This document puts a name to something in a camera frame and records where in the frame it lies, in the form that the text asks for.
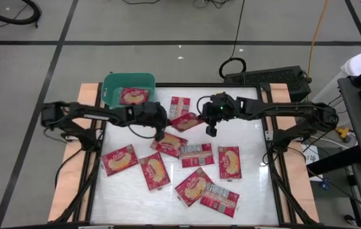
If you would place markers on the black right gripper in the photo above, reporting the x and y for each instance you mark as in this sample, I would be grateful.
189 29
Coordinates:
218 108

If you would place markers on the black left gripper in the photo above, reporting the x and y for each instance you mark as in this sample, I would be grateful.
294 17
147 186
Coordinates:
148 114

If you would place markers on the red popcorn bag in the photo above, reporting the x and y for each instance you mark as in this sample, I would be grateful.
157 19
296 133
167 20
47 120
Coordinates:
191 187
134 97
172 144
179 106
220 200
185 122
229 162
119 160
154 171
197 156

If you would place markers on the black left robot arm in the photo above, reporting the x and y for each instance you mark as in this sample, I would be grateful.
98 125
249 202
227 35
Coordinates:
94 114

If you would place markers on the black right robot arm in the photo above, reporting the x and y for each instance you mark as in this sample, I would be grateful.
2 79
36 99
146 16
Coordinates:
279 109

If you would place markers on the teal plastic basket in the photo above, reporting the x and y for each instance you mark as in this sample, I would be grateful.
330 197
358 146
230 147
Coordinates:
113 82

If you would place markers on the black vented equipment case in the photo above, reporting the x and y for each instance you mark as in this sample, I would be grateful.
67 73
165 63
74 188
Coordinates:
269 78

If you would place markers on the white paper sheet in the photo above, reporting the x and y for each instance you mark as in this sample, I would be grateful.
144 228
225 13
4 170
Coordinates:
310 158

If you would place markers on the black desk support beam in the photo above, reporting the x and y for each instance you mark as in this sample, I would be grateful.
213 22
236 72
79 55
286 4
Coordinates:
333 160

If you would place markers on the small blue tag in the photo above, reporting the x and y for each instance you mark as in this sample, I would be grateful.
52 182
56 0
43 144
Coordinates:
325 184

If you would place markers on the yellow plug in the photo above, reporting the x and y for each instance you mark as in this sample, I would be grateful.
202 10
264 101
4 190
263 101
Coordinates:
343 132

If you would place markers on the black caster wheel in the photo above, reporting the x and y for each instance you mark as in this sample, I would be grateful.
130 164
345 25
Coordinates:
349 219

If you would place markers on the black aluminium table frame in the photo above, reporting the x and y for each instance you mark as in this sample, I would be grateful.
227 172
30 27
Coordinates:
183 85

